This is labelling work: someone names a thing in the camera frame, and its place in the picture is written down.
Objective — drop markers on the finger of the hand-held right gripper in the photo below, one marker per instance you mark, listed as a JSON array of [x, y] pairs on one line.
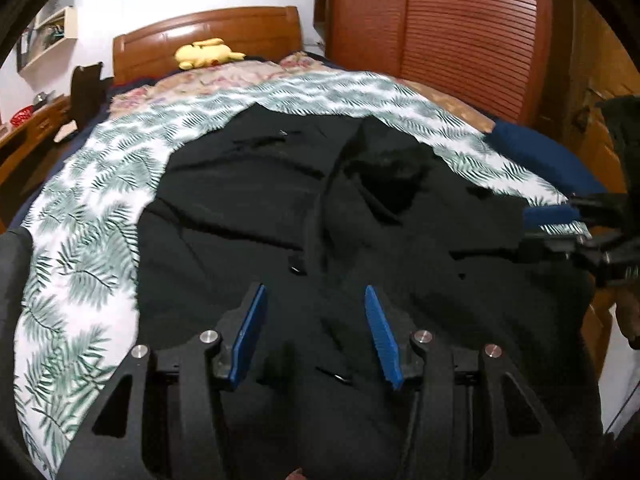
[[550, 249], [550, 216]]

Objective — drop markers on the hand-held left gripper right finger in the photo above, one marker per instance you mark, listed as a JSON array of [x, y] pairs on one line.
[[385, 340]]

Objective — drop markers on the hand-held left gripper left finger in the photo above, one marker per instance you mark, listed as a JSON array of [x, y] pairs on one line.
[[247, 340]]

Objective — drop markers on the black double-breasted coat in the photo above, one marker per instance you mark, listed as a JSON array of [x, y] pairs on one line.
[[250, 210]]

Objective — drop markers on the person's right hand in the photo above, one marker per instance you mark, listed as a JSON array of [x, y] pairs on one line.
[[629, 317]]

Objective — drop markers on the person's left hand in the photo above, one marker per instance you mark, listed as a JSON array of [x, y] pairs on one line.
[[296, 475]]

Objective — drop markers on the navy blue bedsheet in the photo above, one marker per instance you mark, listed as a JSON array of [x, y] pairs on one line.
[[540, 155]]

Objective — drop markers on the tan patterned blanket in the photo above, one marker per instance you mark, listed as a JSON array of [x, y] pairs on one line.
[[450, 102]]

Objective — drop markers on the wooden door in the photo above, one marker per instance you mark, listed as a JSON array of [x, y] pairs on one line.
[[600, 50]]

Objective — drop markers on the bed with leaf-pattern sheet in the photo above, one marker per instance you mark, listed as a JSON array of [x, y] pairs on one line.
[[85, 240]]

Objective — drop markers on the wooden louvered wardrobe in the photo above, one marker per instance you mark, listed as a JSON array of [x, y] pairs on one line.
[[450, 35]]

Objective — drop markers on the dark grey folded garment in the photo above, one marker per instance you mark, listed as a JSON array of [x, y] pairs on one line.
[[12, 310]]

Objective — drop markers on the floral quilt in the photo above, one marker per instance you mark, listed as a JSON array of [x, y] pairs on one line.
[[200, 80]]

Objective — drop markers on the yellow plush toy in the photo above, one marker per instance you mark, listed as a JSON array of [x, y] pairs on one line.
[[205, 54]]

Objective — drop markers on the wooden desk with cabinets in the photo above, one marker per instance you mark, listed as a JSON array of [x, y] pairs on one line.
[[25, 155]]

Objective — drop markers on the dark wooden chair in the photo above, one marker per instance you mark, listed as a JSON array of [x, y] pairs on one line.
[[90, 92]]

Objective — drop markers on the small grey appliance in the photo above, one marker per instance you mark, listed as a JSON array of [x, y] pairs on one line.
[[44, 99]]

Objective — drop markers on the wooden bed headboard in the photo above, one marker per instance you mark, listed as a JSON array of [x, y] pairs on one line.
[[200, 27]]

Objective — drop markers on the red basket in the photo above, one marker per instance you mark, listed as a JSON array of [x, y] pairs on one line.
[[22, 115]]

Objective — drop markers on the white wall shelf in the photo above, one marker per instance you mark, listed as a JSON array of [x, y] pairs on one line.
[[55, 35]]

